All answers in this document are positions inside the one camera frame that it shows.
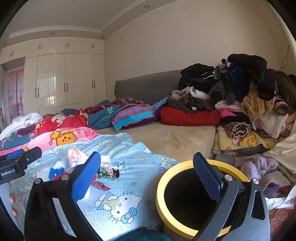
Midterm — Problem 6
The red floral quilt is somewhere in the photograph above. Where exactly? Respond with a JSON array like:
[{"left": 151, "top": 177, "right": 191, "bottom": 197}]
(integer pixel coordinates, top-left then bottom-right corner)
[{"left": 35, "top": 109, "right": 88, "bottom": 136}]

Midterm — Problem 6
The purple striped pillow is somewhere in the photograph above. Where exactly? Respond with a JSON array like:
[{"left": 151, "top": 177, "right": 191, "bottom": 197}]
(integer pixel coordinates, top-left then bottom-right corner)
[{"left": 112, "top": 97, "right": 168, "bottom": 131}]

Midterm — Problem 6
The lilac fleece garment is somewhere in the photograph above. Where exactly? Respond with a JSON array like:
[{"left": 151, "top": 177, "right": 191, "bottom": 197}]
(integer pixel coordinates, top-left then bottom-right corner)
[{"left": 235, "top": 154, "right": 278, "bottom": 181}]

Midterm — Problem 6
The pink cartoon bear blanket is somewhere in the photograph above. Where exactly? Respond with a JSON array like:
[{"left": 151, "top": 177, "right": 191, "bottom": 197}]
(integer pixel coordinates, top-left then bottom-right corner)
[{"left": 1, "top": 127, "right": 99, "bottom": 156}]

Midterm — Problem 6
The red cushion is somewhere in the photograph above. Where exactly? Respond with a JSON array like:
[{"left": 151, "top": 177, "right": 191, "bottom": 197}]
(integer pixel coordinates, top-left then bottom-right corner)
[{"left": 160, "top": 107, "right": 220, "bottom": 126}]

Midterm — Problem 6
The blue leaf pattern quilt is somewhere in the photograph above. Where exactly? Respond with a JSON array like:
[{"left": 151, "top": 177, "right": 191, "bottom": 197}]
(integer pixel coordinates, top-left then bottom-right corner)
[{"left": 60, "top": 99, "right": 122, "bottom": 130}]

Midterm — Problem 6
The white plastic bag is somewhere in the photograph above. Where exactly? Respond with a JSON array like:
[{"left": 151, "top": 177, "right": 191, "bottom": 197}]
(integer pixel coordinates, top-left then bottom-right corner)
[{"left": 68, "top": 146, "right": 89, "bottom": 169}]

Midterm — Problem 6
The green black snack wrapper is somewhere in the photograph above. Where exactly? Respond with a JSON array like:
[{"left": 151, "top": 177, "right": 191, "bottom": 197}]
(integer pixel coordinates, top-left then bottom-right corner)
[{"left": 97, "top": 167, "right": 120, "bottom": 179}]

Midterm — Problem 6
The pile of dark clothes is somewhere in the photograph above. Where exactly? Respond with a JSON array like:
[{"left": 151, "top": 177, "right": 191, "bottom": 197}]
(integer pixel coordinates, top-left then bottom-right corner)
[{"left": 168, "top": 54, "right": 295, "bottom": 138}]

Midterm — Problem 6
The yellow cartoon blanket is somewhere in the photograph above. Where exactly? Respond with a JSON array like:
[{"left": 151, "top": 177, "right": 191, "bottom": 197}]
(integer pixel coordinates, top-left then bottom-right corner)
[{"left": 212, "top": 126, "right": 285, "bottom": 154}]

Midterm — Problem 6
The white glossy wardrobe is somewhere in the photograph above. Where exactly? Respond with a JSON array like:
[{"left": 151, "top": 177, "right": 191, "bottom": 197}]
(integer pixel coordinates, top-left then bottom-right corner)
[{"left": 1, "top": 37, "right": 106, "bottom": 114}]

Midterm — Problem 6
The yellow rimmed black trash bin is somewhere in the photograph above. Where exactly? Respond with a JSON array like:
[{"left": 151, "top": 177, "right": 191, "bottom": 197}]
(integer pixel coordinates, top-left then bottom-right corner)
[{"left": 155, "top": 159, "right": 250, "bottom": 240}]

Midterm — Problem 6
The grey headboard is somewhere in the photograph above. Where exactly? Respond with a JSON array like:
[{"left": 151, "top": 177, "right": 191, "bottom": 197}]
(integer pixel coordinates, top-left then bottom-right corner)
[{"left": 114, "top": 70, "right": 181, "bottom": 103}]

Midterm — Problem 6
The beige bed sheet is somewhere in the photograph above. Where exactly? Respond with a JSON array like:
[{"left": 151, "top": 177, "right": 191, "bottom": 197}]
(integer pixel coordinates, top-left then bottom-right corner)
[{"left": 97, "top": 121, "right": 216, "bottom": 162}]

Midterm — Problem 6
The red snack wrapper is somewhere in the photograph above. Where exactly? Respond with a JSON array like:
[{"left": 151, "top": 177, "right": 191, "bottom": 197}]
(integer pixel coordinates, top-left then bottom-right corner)
[{"left": 91, "top": 176, "right": 111, "bottom": 191}]

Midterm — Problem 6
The light blue Hello Kitty blanket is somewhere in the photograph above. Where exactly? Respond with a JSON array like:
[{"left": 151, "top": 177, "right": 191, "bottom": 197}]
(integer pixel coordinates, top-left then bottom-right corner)
[{"left": 9, "top": 133, "right": 177, "bottom": 240}]

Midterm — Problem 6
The white garment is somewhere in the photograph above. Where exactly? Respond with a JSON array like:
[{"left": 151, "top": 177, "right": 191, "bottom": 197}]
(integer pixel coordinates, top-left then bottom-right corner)
[{"left": 1, "top": 113, "right": 43, "bottom": 141}]

